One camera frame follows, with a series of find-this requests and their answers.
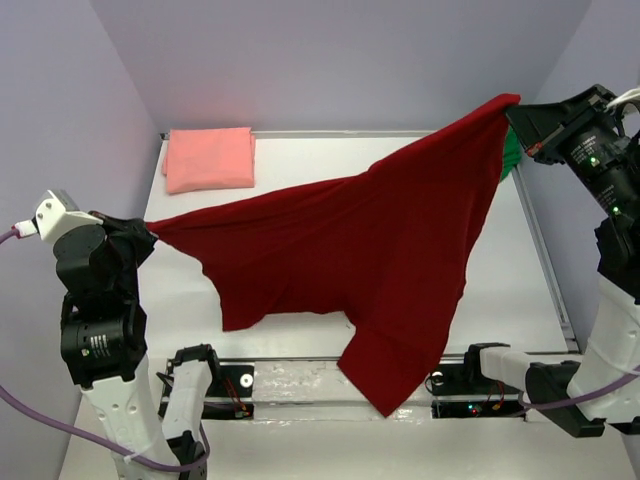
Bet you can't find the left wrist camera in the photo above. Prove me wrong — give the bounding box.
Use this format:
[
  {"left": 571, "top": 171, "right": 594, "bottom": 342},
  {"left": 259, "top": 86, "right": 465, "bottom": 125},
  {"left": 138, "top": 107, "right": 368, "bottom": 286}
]
[{"left": 13, "top": 189, "right": 103, "bottom": 245}]

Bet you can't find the red t shirt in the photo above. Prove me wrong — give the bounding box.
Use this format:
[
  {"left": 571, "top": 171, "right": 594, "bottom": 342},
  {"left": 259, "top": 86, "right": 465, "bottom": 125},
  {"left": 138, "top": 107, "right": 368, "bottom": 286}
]
[{"left": 149, "top": 94, "right": 520, "bottom": 416}]

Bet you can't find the green t shirt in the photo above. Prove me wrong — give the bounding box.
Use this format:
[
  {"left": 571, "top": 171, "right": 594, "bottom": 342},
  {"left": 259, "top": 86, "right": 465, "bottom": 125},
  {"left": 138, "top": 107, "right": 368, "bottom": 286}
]
[{"left": 500, "top": 128, "right": 522, "bottom": 181}]

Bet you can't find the folded pink t shirt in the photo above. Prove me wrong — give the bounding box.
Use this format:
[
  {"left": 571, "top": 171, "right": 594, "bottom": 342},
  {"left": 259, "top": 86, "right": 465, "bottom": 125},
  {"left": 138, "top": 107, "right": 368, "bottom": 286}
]
[{"left": 161, "top": 127, "right": 255, "bottom": 195}]

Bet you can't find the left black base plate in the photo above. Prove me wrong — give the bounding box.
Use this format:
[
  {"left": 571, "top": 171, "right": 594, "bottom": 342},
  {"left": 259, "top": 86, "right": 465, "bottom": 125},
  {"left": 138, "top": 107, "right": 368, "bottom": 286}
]
[{"left": 156, "top": 355, "right": 255, "bottom": 421}]

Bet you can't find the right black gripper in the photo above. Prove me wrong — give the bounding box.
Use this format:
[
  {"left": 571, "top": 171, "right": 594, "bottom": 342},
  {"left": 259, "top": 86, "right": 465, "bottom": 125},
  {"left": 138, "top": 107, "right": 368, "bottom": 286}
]
[{"left": 510, "top": 82, "right": 640, "bottom": 217}]

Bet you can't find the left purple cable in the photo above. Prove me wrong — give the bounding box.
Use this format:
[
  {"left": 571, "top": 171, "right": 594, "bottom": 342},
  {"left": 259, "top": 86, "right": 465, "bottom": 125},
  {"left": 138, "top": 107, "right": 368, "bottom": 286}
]
[{"left": 0, "top": 227, "right": 211, "bottom": 472}]

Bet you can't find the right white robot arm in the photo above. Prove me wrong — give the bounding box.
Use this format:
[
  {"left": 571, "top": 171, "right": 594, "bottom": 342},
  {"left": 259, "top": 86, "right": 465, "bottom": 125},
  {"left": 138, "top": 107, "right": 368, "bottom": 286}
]
[{"left": 460, "top": 84, "right": 639, "bottom": 438}]

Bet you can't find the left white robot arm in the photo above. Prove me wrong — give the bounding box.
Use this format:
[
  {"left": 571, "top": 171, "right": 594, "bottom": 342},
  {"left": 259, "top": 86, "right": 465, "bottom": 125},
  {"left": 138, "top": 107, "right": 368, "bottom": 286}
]
[{"left": 53, "top": 211, "right": 221, "bottom": 479}]

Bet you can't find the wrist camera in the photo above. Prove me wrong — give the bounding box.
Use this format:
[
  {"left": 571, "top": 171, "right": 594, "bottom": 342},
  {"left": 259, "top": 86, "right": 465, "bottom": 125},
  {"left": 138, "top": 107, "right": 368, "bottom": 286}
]
[
  {"left": 13, "top": 189, "right": 103, "bottom": 245},
  {"left": 606, "top": 85, "right": 640, "bottom": 119}
]

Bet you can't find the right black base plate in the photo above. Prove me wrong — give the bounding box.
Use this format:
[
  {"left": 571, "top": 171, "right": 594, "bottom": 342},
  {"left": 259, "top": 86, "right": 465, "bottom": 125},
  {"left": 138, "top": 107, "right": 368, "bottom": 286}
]
[{"left": 424, "top": 363, "right": 526, "bottom": 420}]

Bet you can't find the white front cover board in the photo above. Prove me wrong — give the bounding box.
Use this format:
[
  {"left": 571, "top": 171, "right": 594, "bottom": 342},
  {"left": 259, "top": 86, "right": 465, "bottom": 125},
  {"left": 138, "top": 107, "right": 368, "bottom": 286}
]
[{"left": 57, "top": 355, "right": 619, "bottom": 480}]

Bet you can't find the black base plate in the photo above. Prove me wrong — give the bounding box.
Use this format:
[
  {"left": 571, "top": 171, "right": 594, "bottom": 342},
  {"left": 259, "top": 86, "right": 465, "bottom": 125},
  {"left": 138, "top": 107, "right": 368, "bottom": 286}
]
[
  {"left": 424, "top": 363, "right": 526, "bottom": 420},
  {"left": 156, "top": 355, "right": 255, "bottom": 421}
]

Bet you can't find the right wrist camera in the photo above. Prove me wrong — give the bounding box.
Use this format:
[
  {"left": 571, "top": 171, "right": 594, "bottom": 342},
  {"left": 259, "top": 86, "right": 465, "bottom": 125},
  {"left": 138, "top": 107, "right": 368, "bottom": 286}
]
[{"left": 606, "top": 85, "right": 640, "bottom": 119}]

